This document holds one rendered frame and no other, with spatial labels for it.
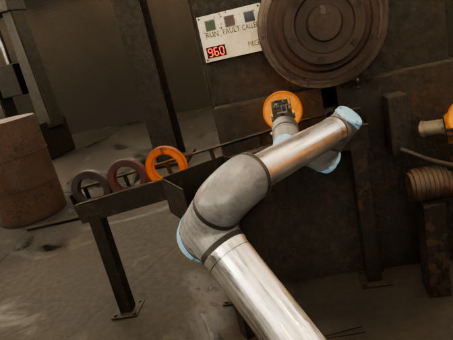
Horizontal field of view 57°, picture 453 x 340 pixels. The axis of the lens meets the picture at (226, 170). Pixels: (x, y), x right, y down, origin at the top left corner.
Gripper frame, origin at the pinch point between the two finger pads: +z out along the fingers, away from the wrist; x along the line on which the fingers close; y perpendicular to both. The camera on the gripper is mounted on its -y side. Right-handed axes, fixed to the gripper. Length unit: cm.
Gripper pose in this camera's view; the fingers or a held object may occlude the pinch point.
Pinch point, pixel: (281, 106)
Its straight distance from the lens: 168.0
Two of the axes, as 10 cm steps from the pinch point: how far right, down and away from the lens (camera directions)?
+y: -2.3, -8.0, -5.5
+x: -9.7, 1.6, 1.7
